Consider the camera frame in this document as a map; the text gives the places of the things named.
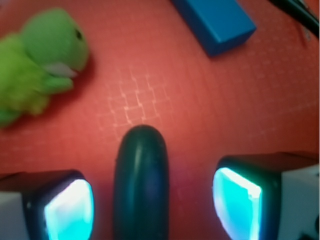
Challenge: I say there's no red plastic tray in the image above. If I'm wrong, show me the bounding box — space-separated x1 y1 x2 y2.
0 0 320 240

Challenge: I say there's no black cable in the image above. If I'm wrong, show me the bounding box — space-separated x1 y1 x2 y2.
268 0 320 40

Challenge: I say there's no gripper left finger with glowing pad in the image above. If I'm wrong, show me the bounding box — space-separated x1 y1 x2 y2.
0 169 95 240

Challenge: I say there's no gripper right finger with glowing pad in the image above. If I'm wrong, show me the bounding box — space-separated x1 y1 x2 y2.
212 152 320 240

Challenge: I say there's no dark green plastic pickle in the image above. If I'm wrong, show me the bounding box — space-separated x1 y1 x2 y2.
112 124 170 240

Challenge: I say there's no green plush turtle toy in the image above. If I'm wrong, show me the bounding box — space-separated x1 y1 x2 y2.
0 8 90 128

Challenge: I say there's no blue rectangular block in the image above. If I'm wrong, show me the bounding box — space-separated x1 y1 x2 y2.
172 0 257 57

